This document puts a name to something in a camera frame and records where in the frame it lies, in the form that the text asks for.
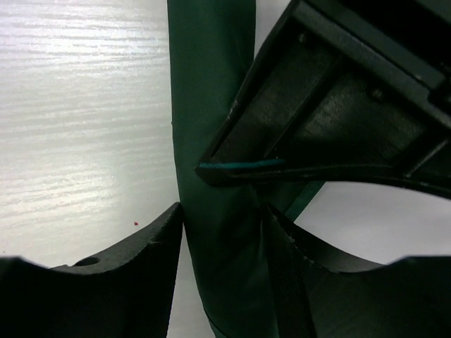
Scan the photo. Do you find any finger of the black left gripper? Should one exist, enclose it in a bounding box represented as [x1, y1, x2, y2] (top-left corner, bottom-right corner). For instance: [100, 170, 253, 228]
[221, 165, 451, 200]
[195, 1, 342, 186]

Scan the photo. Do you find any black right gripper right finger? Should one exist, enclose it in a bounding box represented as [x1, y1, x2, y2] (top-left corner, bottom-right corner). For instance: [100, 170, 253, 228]
[264, 205, 450, 337]

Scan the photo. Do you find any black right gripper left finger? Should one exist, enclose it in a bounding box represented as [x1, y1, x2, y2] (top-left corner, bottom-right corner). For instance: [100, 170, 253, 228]
[1, 204, 183, 337]

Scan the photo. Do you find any dark green cloth napkin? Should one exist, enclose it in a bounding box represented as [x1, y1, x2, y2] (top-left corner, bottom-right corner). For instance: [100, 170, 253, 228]
[167, 1, 321, 337]

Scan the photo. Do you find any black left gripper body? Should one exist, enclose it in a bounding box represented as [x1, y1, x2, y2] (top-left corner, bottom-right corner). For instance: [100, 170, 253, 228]
[278, 1, 450, 177]

